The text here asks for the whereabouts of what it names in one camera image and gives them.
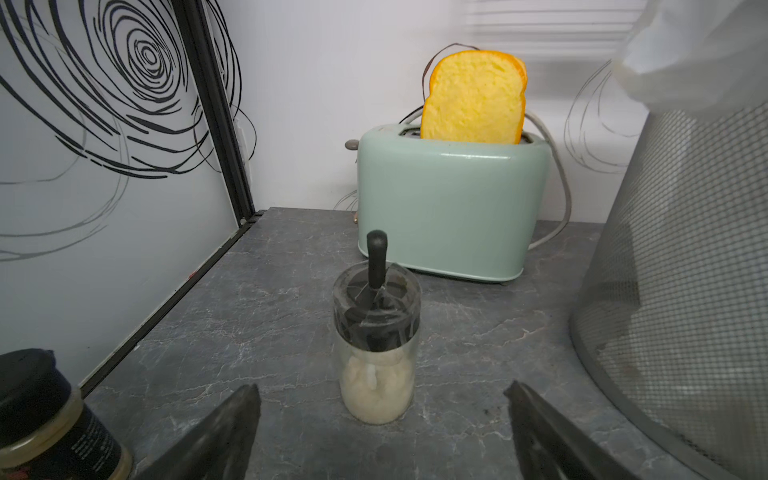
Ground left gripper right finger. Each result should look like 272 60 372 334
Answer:
504 381 636 480

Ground white trash bag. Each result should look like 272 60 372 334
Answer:
612 1 767 119

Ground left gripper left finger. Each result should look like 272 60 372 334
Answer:
138 384 261 480

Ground mesh trash bin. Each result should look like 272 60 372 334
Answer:
569 104 767 479

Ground dark spice bottle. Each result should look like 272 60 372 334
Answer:
1 348 133 480

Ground front yellow toast slice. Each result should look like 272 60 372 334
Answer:
420 49 528 145

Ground mint green toaster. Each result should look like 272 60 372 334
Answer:
357 124 553 283

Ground small bottle black pump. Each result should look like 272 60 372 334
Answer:
332 230 422 425

